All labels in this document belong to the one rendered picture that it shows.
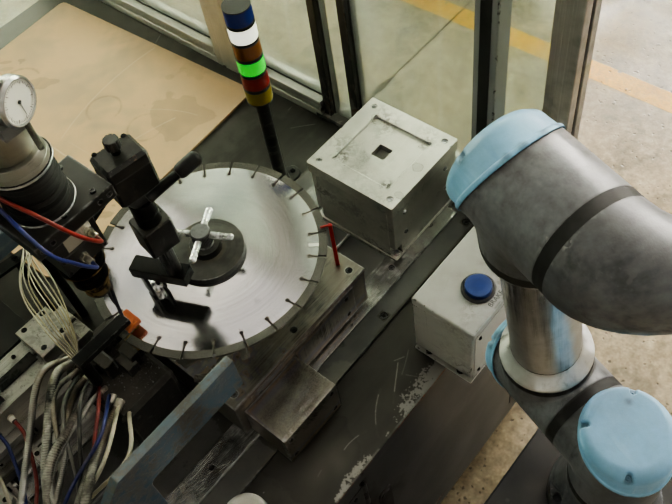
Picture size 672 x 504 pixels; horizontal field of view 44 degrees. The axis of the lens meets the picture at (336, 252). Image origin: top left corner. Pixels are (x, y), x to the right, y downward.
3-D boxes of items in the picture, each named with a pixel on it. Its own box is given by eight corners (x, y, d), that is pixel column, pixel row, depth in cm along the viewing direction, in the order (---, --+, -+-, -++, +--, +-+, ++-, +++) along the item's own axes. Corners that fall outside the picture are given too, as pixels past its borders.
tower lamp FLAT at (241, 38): (243, 23, 128) (239, 8, 126) (264, 34, 126) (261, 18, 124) (224, 40, 126) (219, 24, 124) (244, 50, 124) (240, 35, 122)
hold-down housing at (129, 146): (168, 222, 110) (118, 115, 93) (188, 242, 107) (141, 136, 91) (134, 246, 108) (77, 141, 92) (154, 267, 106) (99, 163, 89)
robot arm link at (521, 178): (552, 457, 109) (537, 255, 63) (481, 374, 117) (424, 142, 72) (622, 404, 110) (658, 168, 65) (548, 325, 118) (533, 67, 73)
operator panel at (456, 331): (511, 232, 142) (516, 175, 130) (567, 262, 137) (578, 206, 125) (414, 347, 131) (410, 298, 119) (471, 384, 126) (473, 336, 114)
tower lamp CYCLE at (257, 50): (247, 40, 131) (244, 24, 128) (268, 50, 129) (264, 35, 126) (228, 56, 129) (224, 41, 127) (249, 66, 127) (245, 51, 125)
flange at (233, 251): (260, 254, 120) (256, 244, 118) (196, 297, 117) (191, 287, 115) (219, 210, 126) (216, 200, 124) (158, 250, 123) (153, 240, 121)
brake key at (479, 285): (474, 276, 121) (474, 268, 120) (497, 289, 119) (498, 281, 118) (458, 294, 120) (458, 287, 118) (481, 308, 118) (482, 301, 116)
